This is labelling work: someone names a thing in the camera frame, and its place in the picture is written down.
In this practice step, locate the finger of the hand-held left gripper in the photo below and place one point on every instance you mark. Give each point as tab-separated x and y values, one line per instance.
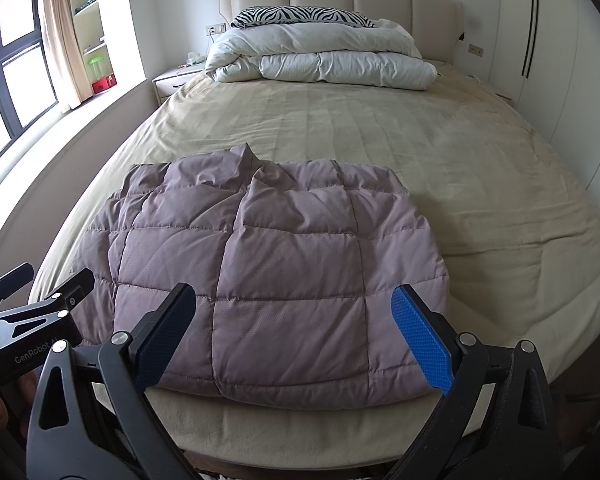
7	282
65	292

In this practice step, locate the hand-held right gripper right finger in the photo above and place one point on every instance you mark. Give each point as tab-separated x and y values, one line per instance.
420	340

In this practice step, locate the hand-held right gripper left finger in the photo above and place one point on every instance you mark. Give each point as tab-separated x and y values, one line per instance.
165	335

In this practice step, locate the mauve quilted down jacket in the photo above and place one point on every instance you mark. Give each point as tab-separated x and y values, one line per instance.
280	260

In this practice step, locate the person's left hand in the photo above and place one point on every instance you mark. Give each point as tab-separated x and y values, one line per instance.
10	410

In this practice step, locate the beige bed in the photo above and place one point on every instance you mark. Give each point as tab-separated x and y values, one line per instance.
480	210

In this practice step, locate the white window sill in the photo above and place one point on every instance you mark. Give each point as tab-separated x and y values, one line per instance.
70	130

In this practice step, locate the red box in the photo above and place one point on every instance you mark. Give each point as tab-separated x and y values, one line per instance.
104	85

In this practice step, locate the dark framed window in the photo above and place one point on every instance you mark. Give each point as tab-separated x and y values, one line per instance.
20	60

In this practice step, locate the green lamp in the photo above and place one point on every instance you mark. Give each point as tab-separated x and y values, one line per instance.
96	62

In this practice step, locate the white nightstand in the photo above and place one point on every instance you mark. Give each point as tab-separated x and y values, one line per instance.
504	98
172	82

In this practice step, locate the beige curtain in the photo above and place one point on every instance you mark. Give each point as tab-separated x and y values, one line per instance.
65	40

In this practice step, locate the pale tissue pack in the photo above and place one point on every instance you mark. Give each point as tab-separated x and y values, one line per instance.
196	60

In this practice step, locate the white shelf unit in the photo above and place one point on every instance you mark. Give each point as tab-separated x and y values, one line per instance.
92	25

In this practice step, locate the white folded duvet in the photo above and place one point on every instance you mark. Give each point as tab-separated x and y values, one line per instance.
330	60

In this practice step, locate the white wardrobe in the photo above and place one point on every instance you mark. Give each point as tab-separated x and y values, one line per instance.
555	60

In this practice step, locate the zebra striped pillow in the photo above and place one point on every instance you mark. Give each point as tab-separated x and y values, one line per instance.
300	16

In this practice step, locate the small wall socket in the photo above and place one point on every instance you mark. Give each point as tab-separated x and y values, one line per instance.
476	50

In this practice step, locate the wall socket with plug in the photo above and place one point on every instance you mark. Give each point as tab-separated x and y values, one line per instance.
216	29

